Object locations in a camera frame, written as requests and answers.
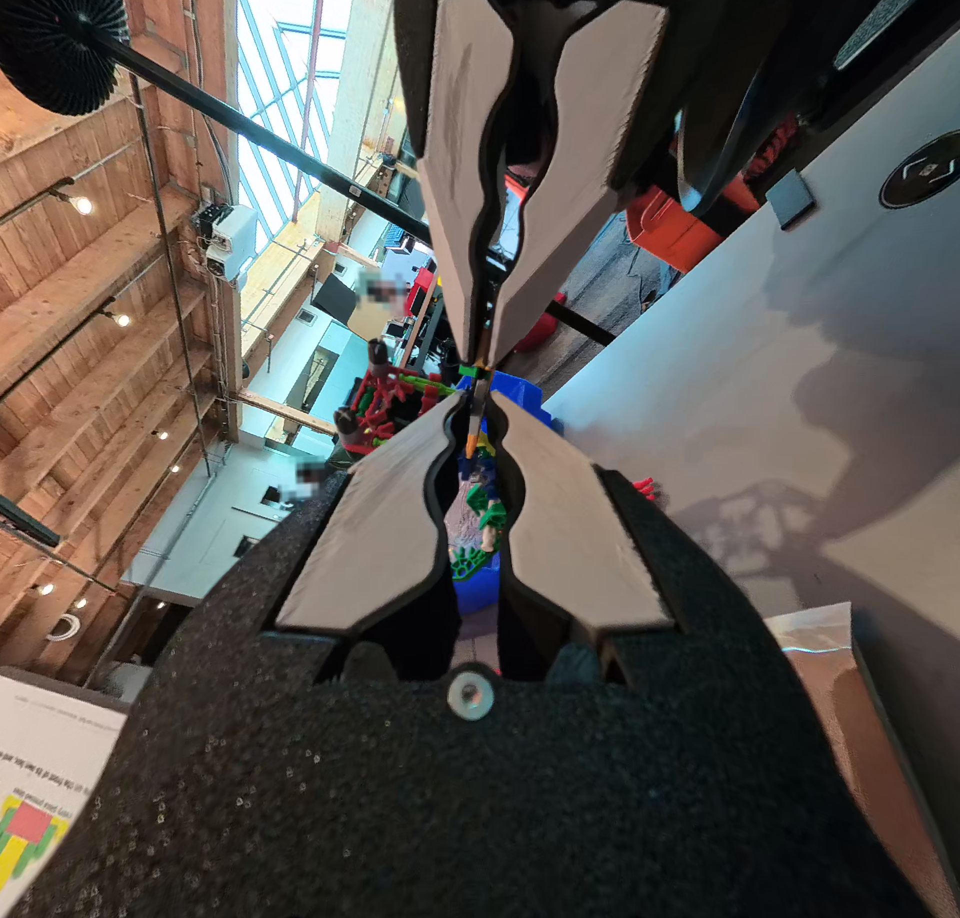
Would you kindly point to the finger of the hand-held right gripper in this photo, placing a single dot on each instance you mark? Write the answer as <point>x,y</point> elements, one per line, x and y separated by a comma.
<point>457,145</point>
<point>592,108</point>

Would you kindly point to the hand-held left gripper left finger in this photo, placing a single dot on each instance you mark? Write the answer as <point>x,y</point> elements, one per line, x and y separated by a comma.
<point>375,550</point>

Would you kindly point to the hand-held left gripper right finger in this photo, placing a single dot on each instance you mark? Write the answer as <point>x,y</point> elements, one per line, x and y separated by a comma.
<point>577,550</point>

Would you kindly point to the small multicolour toy model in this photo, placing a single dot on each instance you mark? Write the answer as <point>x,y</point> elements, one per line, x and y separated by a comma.
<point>491,517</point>

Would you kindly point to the red toy model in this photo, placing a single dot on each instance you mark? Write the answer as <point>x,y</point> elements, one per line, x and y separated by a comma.
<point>375,397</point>

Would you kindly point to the red snowflake connector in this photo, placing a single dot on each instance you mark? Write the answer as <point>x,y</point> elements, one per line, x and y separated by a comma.
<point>646,489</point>

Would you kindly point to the blue plastic bin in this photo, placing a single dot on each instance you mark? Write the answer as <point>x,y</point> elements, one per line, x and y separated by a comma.
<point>480,595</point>

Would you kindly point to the orange plastic crate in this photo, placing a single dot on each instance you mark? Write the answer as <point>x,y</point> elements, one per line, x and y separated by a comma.
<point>667,235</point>

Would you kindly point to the red round object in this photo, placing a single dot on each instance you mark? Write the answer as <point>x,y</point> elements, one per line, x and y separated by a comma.
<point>541,329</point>

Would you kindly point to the small dark grey square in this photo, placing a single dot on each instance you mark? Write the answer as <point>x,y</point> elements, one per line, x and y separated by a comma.
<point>791,198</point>

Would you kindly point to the skylight window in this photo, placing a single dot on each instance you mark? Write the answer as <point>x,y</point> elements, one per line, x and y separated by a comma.
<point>259,48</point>

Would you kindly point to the black round logo disc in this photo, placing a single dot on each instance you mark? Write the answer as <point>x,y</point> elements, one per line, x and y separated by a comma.
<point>900,183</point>

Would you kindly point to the row of ceiling spotlights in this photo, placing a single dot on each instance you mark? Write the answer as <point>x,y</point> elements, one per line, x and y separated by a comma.
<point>81,204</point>

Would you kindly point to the white instruction sheet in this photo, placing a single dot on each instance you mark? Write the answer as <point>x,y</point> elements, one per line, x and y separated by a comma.
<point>45,745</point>

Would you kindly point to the white wall box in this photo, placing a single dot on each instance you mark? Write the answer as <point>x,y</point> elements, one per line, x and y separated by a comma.
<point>236,232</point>

